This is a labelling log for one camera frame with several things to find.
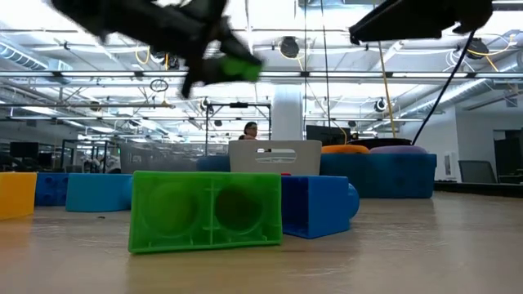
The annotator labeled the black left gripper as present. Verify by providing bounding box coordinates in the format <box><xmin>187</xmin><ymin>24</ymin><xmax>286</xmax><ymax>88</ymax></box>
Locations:
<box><xmin>51</xmin><ymin>0</ymin><xmax>262</xmax><ymax>99</ymax></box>

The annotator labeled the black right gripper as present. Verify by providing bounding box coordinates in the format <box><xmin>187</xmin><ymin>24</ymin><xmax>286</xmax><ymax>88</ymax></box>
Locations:
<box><xmin>349</xmin><ymin>0</ymin><xmax>494</xmax><ymax>45</ymax></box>

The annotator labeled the purple foam die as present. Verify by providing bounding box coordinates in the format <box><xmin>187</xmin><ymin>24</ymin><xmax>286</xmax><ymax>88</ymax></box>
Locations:
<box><xmin>369</xmin><ymin>145</ymin><xmax>429</xmax><ymax>155</ymax></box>

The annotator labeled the orange foam die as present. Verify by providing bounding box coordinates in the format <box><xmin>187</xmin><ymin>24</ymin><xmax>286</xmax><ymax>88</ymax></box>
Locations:
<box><xmin>320</xmin><ymin>144</ymin><xmax>371</xmax><ymax>155</ymax></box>

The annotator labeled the green two-stud toy block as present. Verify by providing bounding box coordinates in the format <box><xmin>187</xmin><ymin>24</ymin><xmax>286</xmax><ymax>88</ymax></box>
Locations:
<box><xmin>127</xmin><ymin>170</ymin><xmax>284</xmax><ymax>255</ymax></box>

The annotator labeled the large blue toy block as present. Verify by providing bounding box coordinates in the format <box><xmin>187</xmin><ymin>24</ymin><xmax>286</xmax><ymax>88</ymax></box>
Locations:
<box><xmin>65</xmin><ymin>172</ymin><xmax>135</xmax><ymax>213</ymax></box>

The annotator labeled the small blue toy block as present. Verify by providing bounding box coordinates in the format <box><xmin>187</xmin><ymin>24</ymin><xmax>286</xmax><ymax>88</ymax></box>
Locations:
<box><xmin>34</xmin><ymin>171</ymin><xmax>71</xmax><ymax>207</ymax></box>

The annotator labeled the long ceiling light bar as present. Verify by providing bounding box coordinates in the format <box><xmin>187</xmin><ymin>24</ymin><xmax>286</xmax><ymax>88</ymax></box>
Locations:
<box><xmin>0</xmin><ymin>69</ymin><xmax>523</xmax><ymax>79</ymax></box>

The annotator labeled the person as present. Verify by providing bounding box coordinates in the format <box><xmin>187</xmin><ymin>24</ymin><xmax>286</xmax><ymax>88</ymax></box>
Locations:
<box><xmin>238</xmin><ymin>120</ymin><xmax>260</xmax><ymax>141</ymax></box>

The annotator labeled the white pillar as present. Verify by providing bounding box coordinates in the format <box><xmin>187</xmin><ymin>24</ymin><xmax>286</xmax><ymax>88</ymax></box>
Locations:
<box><xmin>270</xmin><ymin>84</ymin><xmax>305</xmax><ymax>141</ymax></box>

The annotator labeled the light grey plastic bin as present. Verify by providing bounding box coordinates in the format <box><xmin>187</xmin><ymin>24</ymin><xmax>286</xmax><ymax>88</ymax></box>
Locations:
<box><xmin>227</xmin><ymin>139</ymin><xmax>323</xmax><ymax>176</ymax></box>

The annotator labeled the dark grey translucent bin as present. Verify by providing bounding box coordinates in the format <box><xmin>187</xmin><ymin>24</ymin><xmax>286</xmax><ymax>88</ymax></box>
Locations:
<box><xmin>118</xmin><ymin>141</ymin><xmax>230</xmax><ymax>173</ymax></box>

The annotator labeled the black bucket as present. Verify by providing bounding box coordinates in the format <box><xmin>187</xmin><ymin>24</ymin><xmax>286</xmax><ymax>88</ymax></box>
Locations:
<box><xmin>346</xmin><ymin>137</ymin><xmax>413</xmax><ymax>150</ymax></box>

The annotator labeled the dark monitor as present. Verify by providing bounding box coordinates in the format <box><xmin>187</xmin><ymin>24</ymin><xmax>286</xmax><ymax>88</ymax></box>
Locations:
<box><xmin>306</xmin><ymin>124</ymin><xmax>356</xmax><ymax>147</ymax></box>
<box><xmin>8</xmin><ymin>140</ymin><xmax>41</xmax><ymax>160</ymax></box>

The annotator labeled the teal plastic bin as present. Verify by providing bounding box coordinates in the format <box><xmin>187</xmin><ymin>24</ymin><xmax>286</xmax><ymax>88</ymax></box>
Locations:
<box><xmin>319</xmin><ymin>153</ymin><xmax>438</xmax><ymax>200</ymax></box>

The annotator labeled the yellow toy block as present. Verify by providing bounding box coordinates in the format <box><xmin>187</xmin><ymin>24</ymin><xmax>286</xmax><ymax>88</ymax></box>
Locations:
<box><xmin>0</xmin><ymin>171</ymin><xmax>38</xmax><ymax>222</ymax></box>

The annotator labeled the black stand frame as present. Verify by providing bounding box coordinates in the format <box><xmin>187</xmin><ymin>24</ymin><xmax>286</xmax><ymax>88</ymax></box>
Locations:
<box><xmin>203</xmin><ymin>101</ymin><xmax>273</xmax><ymax>142</ymax></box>

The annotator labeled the yellow hanging cable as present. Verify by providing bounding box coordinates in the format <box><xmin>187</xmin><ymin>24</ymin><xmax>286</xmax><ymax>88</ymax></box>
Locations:
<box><xmin>376</xmin><ymin>40</ymin><xmax>397</xmax><ymax>140</ymax></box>

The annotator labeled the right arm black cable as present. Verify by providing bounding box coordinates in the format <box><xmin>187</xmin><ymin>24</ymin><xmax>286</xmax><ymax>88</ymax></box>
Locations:
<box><xmin>410</xmin><ymin>29</ymin><xmax>478</xmax><ymax>147</ymax></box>

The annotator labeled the black metal table frame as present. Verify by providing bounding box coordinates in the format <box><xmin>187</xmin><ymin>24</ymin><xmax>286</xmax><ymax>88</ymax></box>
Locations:
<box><xmin>433</xmin><ymin>180</ymin><xmax>523</xmax><ymax>197</ymax></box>

